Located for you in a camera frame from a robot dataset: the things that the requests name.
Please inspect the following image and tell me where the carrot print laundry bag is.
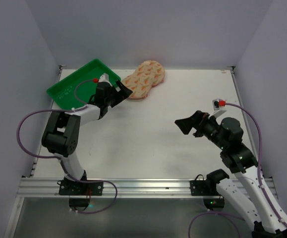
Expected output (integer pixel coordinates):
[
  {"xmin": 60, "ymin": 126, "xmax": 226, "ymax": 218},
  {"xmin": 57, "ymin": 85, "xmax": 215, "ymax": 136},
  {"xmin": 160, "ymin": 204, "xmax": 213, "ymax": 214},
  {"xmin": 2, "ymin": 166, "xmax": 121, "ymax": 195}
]
[{"xmin": 121, "ymin": 60, "xmax": 166, "ymax": 100}]

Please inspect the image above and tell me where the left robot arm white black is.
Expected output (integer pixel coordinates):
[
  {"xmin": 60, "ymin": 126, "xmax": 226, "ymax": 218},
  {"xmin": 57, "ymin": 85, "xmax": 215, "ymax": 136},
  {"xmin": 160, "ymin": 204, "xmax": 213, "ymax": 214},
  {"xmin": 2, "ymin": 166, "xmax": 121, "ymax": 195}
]
[{"xmin": 42, "ymin": 80, "xmax": 132, "ymax": 183}]

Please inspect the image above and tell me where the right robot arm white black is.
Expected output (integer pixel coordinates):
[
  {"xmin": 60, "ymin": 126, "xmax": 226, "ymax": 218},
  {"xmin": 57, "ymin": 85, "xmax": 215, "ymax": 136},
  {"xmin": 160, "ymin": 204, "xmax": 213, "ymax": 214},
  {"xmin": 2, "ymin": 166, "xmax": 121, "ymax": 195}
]
[{"xmin": 175, "ymin": 111, "xmax": 287, "ymax": 238}]

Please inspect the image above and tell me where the green plastic tray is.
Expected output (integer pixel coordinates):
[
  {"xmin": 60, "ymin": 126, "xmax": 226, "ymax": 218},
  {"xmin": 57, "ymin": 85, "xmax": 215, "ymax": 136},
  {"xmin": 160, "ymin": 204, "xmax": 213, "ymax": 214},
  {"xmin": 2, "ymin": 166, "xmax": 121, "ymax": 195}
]
[{"xmin": 47, "ymin": 59, "xmax": 121, "ymax": 110}]

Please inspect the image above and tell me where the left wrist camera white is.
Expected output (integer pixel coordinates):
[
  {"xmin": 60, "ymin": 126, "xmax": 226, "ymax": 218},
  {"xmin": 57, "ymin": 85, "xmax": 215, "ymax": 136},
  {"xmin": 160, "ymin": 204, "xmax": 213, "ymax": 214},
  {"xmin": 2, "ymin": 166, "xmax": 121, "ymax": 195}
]
[{"xmin": 93, "ymin": 73, "xmax": 110, "ymax": 83}]

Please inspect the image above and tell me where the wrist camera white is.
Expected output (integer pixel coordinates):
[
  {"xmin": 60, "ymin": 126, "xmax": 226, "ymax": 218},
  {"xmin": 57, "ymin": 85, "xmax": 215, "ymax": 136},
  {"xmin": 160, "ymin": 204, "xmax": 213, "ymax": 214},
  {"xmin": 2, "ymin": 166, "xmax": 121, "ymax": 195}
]
[
  {"xmin": 93, "ymin": 73, "xmax": 110, "ymax": 83},
  {"xmin": 209, "ymin": 99, "xmax": 226, "ymax": 118}
]

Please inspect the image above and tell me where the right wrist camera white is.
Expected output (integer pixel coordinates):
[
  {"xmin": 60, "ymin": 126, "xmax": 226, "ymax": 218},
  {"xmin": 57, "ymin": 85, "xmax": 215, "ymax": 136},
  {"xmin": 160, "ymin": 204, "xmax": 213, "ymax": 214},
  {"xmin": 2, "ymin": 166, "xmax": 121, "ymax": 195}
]
[{"xmin": 209, "ymin": 99, "xmax": 226, "ymax": 118}]

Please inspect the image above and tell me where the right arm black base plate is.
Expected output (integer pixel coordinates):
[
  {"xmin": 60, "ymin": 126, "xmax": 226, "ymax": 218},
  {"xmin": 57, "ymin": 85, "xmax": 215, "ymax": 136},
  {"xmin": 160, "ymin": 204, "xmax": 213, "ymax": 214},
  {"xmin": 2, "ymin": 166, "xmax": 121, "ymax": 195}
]
[{"xmin": 189, "ymin": 174, "xmax": 225, "ymax": 211}]

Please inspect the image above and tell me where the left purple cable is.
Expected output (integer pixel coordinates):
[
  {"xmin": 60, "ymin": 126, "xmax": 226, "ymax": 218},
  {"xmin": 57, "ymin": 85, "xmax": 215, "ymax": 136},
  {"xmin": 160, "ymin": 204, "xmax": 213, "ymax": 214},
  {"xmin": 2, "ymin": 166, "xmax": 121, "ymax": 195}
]
[{"xmin": 16, "ymin": 79, "xmax": 118, "ymax": 215}]

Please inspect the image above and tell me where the purple cable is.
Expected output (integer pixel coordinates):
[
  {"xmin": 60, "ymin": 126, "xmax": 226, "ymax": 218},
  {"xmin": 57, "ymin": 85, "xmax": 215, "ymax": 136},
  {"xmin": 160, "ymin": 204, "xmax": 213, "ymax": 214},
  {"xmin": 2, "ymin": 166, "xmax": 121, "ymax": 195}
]
[
  {"xmin": 16, "ymin": 79, "xmax": 118, "ymax": 215},
  {"xmin": 188, "ymin": 103, "xmax": 287, "ymax": 238}
]

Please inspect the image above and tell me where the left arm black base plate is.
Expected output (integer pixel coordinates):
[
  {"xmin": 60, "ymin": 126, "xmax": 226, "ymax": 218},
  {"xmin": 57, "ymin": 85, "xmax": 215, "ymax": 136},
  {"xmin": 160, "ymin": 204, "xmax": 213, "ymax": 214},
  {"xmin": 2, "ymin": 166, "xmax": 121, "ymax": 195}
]
[{"xmin": 57, "ymin": 178, "xmax": 103, "ymax": 211}]

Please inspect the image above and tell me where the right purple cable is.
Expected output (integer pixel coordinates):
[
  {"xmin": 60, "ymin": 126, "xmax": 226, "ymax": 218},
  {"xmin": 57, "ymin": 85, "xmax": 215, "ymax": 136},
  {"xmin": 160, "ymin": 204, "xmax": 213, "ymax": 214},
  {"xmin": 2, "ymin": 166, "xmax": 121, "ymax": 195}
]
[{"xmin": 188, "ymin": 103, "xmax": 287, "ymax": 238}]

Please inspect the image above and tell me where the aluminium mounting rail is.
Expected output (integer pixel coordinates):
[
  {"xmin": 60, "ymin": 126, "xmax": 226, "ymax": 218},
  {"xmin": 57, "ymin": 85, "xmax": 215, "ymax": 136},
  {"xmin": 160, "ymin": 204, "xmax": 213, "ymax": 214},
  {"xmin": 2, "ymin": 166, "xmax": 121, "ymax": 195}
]
[{"xmin": 16, "ymin": 176, "xmax": 278, "ymax": 199}]

